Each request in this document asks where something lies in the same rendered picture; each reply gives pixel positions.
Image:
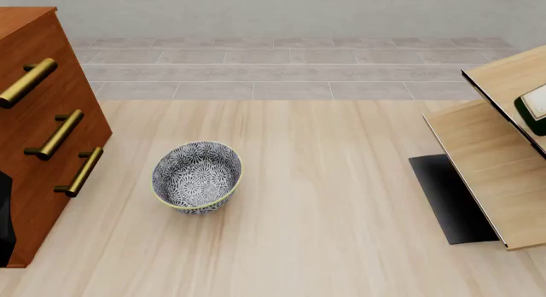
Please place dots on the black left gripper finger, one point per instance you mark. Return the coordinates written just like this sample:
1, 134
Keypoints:
5, 220

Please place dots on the pale wood wine rack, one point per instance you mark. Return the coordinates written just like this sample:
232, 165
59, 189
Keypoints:
482, 156

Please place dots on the dark green wine bottle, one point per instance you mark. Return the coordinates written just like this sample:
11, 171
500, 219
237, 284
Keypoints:
529, 117

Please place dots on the red-brown wooden cabinet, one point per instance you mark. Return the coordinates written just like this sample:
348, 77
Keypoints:
47, 95

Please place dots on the blue-white patterned bowl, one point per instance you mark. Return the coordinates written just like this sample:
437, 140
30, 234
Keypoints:
196, 178

